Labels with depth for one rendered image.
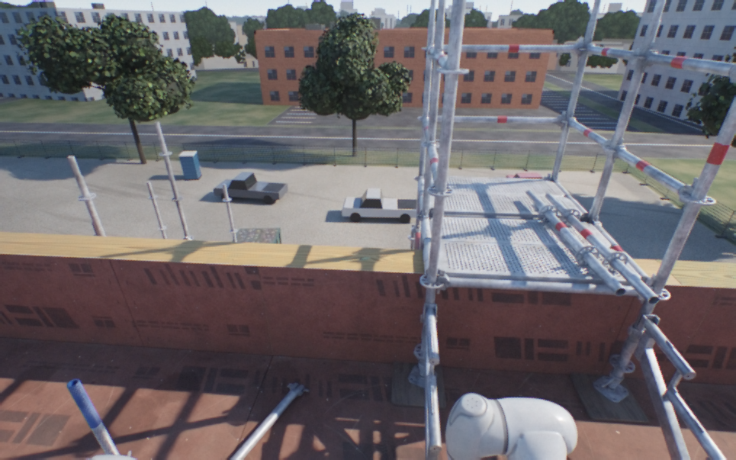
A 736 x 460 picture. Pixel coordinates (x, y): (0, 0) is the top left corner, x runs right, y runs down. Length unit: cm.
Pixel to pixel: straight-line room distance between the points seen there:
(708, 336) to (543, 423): 185
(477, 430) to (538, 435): 15
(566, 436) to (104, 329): 271
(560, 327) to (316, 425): 146
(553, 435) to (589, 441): 135
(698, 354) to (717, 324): 23
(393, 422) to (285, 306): 88
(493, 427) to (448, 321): 126
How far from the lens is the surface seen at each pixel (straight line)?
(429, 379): 192
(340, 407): 235
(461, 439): 112
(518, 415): 113
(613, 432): 260
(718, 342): 293
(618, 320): 256
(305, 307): 231
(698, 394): 306
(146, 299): 271
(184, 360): 282
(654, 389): 239
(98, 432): 198
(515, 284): 204
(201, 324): 266
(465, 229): 244
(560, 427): 117
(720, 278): 276
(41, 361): 330
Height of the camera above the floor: 189
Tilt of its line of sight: 29 degrees down
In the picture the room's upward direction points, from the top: straight up
